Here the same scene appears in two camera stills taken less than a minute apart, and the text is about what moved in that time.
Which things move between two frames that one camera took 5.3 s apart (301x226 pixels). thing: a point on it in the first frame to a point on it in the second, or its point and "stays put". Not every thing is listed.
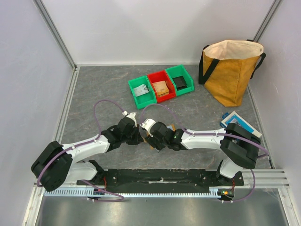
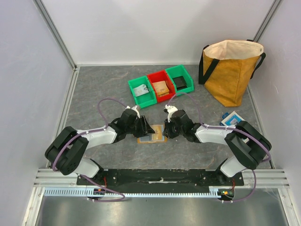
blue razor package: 234,117 stays put
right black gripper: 152,141 to 169,129
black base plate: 142,179 stays put
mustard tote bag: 225,67 stays put
